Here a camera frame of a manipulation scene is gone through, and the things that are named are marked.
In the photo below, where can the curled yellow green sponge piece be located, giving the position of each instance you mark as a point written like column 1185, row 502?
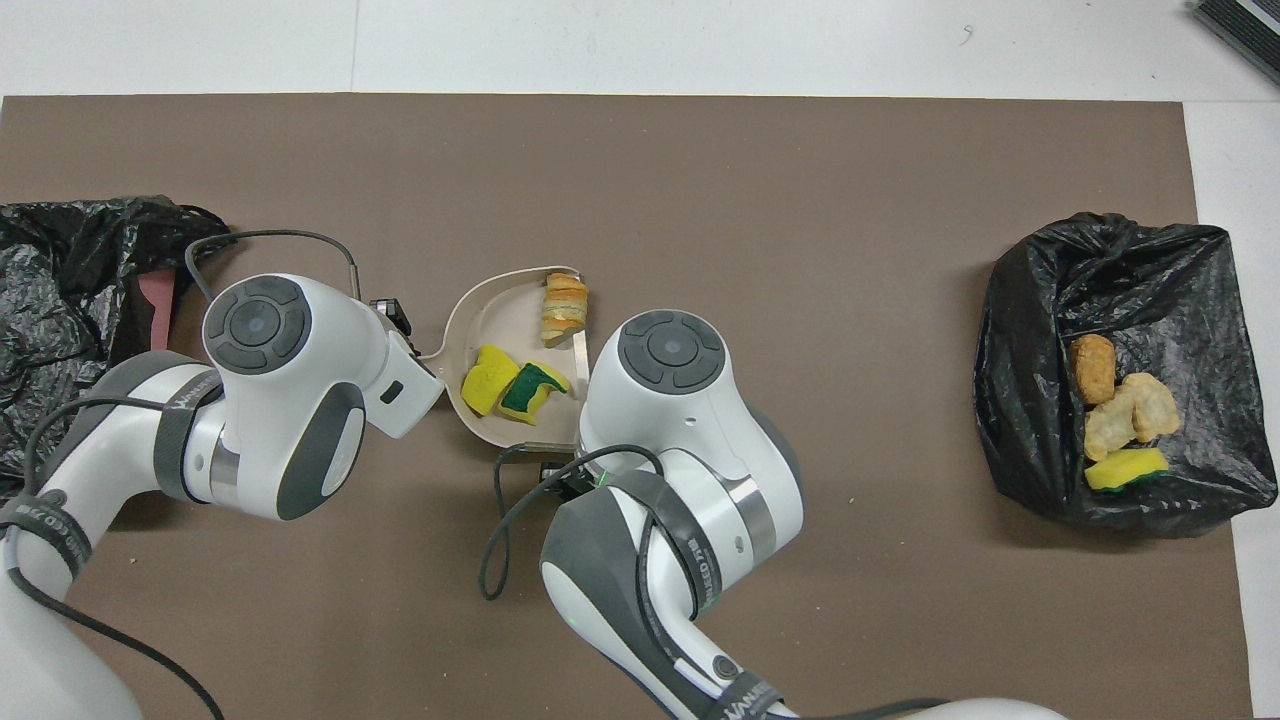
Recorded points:
column 530, row 392

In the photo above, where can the pink bin box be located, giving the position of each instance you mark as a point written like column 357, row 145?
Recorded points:
column 160, row 300

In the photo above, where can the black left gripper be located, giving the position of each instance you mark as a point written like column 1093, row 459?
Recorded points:
column 395, row 315

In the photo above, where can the black trash bag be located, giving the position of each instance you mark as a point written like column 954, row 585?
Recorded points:
column 1030, row 300
column 50, row 290

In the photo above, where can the pale yellow toy pastry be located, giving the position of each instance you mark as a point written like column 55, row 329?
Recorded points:
column 1110, row 425

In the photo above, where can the brown cracked toy bread roll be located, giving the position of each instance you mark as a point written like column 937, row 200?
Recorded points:
column 1092, row 368

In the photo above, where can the orange striped toy croissant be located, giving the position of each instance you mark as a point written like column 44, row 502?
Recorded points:
column 1150, row 405
column 565, row 305

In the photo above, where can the plain yellow sponge piece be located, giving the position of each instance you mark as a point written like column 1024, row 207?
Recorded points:
column 487, row 382

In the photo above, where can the beige plastic dustpan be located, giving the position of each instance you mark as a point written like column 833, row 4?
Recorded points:
column 490, row 320

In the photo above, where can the brown table mat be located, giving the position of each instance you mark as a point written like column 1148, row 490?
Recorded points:
column 700, row 180

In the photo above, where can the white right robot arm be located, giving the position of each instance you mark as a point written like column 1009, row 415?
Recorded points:
column 690, row 450

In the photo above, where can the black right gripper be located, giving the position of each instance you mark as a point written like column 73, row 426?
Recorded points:
column 570, row 480

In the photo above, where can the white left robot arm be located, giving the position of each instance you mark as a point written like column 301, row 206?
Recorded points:
column 280, row 400

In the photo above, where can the dark ribbed grille device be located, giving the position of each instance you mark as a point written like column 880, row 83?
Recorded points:
column 1245, row 25

